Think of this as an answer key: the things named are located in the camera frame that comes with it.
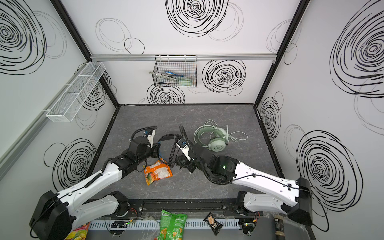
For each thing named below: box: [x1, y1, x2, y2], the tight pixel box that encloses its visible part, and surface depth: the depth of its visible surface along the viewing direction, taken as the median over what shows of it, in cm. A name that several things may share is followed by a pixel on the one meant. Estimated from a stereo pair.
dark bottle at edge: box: [274, 218, 285, 240], surface depth 68 cm
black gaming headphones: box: [151, 134, 193, 168], surface depth 82 cm
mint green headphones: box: [193, 119, 249, 152], surface depth 102 cm
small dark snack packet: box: [203, 211, 223, 236], surface depth 70 cm
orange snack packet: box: [144, 160, 174, 186], surface depth 84 cm
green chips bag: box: [156, 209, 188, 240], surface depth 68 cm
